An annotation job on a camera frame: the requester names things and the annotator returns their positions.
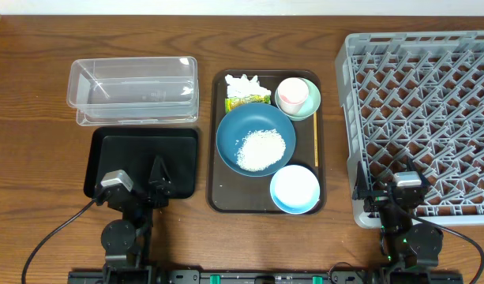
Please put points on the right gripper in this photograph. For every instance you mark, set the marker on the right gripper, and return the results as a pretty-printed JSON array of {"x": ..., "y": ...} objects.
[{"x": 377, "y": 197}]

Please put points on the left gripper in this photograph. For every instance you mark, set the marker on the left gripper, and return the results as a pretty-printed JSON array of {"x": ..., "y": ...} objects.
[{"x": 161, "y": 196}]

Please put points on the yellow green snack wrapper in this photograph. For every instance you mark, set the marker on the yellow green snack wrapper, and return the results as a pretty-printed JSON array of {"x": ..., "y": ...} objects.
[{"x": 232, "y": 103}]

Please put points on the light blue bowl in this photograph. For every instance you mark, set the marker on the light blue bowl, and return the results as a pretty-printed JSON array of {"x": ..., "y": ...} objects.
[{"x": 295, "y": 189}]

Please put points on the dark blue plate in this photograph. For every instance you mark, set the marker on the dark blue plate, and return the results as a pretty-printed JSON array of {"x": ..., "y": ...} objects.
[{"x": 251, "y": 117}]

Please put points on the pile of white rice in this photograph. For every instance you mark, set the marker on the pile of white rice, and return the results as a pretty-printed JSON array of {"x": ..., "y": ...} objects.
[{"x": 260, "y": 149}]

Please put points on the white tissue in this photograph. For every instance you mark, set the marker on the white tissue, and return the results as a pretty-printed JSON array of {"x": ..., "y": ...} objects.
[{"x": 241, "y": 87}]

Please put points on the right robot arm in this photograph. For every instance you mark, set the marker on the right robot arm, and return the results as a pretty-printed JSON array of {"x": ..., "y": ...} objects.
[{"x": 412, "y": 249}]

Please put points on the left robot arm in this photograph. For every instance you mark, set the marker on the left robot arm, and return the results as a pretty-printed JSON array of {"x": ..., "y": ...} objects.
[{"x": 127, "y": 240}]

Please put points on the grey dishwasher rack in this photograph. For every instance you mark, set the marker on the grey dishwasher rack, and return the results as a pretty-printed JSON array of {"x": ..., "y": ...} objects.
[{"x": 418, "y": 95}]

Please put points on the black plastic tray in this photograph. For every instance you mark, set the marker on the black plastic tray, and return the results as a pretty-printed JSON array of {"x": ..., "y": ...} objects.
[{"x": 134, "y": 150}]

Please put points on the dark brown serving tray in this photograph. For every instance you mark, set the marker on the dark brown serving tray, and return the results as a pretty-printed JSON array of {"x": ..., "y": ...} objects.
[{"x": 230, "y": 192}]

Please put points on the clear plastic bin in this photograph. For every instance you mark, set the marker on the clear plastic bin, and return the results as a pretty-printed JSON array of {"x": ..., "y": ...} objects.
[{"x": 134, "y": 91}]

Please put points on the wooden chopstick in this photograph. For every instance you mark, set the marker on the wooden chopstick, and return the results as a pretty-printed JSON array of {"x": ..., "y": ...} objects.
[{"x": 315, "y": 141}]

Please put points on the light green saucer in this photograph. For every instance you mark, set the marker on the light green saucer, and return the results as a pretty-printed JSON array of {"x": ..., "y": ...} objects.
[{"x": 310, "y": 106}]

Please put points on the pink cup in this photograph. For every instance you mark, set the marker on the pink cup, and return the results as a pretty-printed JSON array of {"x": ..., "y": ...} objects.
[{"x": 292, "y": 93}]

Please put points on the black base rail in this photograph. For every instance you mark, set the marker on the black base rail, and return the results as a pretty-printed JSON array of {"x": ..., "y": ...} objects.
[{"x": 197, "y": 277}]

